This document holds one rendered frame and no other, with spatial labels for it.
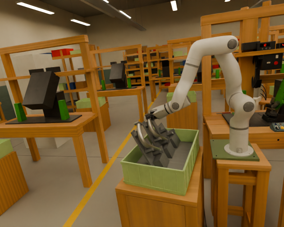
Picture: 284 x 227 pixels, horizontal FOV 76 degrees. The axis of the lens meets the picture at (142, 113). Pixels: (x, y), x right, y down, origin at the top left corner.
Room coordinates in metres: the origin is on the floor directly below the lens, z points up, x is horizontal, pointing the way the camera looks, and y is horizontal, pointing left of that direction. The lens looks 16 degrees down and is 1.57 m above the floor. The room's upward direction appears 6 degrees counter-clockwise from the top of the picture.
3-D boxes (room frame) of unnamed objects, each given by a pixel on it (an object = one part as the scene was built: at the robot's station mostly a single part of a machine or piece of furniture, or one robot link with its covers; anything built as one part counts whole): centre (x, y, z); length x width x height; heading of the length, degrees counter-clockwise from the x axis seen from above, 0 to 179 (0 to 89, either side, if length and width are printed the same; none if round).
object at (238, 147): (1.18, -0.67, 0.96); 0.19 x 0.19 x 0.18
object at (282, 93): (1.57, -1.30, 1.17); 0.13 x 0.12 x 0.20; 78
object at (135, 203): (1.23, -0.14, 0.39); 0.68 x 0.52 x 0.79; 158
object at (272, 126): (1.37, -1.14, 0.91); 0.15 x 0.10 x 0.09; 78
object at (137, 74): (11.53, -0.75, 1.11); 3.01 x 0.54 x 2.23; 75
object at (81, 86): (6.79, 2.48, 1.13); 2.48 x 0.54 x 2.27; 75
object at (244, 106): (1.14, -0.66, 1.17); 0.19 x 0.12 x 0.24; 175
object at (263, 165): (1.18, -0.67, 0.83); 0.32 x 0.32 x 0.04; 72
